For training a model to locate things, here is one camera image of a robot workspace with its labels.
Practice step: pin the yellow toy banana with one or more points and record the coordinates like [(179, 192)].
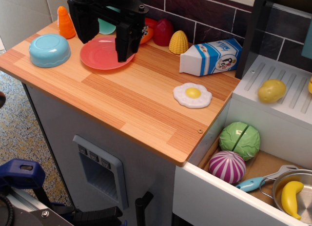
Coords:
[(289, 200)]

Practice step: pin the black clamp bar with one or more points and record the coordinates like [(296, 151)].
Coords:
[(105, 217)]

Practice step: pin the grey ridged drainboard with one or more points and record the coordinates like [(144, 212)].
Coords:
[(295, 106)]

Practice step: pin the red toy chili pepper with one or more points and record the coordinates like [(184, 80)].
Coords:
[(151, 23)]

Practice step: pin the yellow toy corn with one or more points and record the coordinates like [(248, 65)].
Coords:
[(179, 43)]

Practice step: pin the blue white milk carton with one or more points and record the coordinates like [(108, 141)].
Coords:
[(211, 57)]

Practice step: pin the grey toy ice dispenser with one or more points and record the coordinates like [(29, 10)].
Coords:
[(104, 172)]

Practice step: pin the green toy cabbage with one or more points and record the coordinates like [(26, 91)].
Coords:
[(240, 138)]

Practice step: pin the dark red toy pepper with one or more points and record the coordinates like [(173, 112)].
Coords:
[(163, 32)]

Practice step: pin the teal handled toy utensil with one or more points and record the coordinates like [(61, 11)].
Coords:
[(254, 183)]

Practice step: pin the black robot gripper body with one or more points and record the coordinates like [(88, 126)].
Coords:
[(113, 11)]

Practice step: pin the orange toy vegetable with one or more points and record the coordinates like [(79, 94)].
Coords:
[(146, 37)]

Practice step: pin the black cabinet door handle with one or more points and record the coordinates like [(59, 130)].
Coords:
[(140, 205)]

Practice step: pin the yellow toy at right edge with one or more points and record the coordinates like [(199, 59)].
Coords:
[(310, 86)]

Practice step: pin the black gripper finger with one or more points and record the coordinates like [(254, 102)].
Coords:
[(127, 41), (86, 26)]

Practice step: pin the steel toy pot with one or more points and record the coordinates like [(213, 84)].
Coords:
[(304, 198)]

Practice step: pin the light blue upturned bowl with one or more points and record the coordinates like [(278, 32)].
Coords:
[(49, 50)]

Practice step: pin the toy fried egg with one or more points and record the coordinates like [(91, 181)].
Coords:
[(192, 95)]

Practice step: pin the teal plastic plate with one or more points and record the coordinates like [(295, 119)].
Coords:
[(106, 27)]

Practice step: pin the yellow toy potato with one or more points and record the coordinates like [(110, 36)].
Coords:
[(271, 91)]

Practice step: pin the orange toy carrot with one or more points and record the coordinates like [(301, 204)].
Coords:
[(65, 24)]

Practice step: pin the purple striped toy onion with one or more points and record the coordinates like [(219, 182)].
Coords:
[(227, 166)]

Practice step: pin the pink plastic plate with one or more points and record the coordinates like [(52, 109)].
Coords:
[(100, 54)]

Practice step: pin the blue clamp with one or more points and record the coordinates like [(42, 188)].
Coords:
[(21, 174)]

